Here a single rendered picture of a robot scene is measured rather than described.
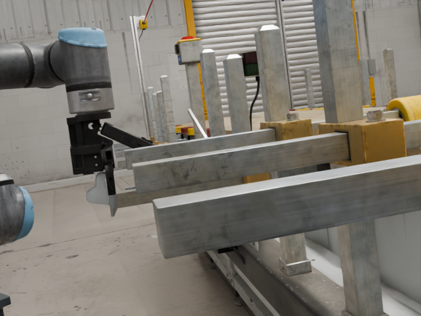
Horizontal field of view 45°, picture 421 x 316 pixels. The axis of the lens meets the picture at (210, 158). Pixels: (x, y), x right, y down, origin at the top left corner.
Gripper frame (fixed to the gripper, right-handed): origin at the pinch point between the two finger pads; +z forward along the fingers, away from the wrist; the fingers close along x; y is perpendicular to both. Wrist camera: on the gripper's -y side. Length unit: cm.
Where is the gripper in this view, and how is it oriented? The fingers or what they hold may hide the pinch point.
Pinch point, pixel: (116, 209)
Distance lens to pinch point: 105.8
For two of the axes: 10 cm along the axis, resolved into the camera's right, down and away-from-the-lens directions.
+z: 1.1, 9.9, 1.0
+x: 2.0, 0.7, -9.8
